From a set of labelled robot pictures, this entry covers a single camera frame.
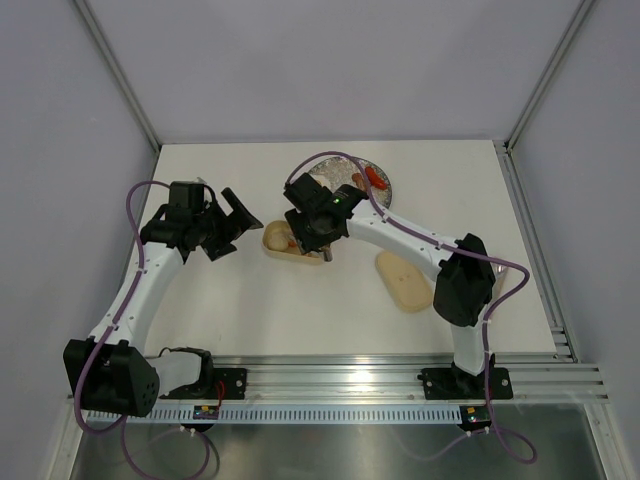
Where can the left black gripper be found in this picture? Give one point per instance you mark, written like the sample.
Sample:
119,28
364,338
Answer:
222,245

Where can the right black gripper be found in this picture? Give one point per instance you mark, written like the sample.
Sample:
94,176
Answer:
296,220

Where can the beige lunch box base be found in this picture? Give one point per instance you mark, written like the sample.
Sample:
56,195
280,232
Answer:
277,225

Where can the metal tongs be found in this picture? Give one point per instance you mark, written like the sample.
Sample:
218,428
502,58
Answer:
325,252

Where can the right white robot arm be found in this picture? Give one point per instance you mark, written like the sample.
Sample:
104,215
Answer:
463,277

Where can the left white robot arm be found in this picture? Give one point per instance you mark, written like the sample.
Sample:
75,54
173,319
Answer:
108,371

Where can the beige lunch box lid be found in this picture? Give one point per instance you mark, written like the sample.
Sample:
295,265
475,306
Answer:
405,283

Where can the round speckled grey plate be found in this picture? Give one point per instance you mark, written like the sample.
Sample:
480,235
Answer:
334,171

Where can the red sausage toy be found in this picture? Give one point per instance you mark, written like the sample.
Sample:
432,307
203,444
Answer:
375,180

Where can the left circuit board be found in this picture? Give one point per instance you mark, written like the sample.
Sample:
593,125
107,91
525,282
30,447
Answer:
206,412

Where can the circuit board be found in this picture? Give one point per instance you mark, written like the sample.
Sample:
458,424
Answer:
474,418
206,412

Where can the clear plastic tongs holder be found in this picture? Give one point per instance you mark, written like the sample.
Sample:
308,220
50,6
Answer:
500,273

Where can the right circuit board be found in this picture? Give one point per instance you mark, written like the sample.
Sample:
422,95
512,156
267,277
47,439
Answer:
474,418

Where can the right black camera box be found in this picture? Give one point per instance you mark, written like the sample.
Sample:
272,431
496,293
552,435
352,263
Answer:
306,194

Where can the black camera box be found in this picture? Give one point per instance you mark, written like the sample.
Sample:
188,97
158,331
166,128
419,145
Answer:
187,196
306,194

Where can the left black camera box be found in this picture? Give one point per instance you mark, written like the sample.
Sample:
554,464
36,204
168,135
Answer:
187,196

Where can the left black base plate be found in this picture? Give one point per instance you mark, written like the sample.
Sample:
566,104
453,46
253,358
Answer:
225,382

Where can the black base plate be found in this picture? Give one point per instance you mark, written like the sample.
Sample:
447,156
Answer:
225,382
451,383

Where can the aluminium front rail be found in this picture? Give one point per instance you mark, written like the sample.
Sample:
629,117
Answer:
395,379

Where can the aluminium rail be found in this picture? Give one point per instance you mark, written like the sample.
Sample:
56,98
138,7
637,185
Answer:
549,295
395,379

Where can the white slotted cable duct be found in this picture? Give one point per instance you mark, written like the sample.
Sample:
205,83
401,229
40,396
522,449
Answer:
329,414

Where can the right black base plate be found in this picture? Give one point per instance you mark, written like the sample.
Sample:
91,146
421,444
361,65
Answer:
451,383

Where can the right aluminium frame post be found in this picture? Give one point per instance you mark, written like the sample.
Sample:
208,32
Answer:
560,53

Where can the aluminium frame post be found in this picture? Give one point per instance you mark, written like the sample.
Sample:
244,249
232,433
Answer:
560,53
98,36

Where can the left aluminium frame post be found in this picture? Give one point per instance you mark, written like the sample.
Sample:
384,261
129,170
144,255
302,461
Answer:
98,36

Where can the right side aluminium rail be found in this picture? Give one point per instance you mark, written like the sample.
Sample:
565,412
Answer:
549,295

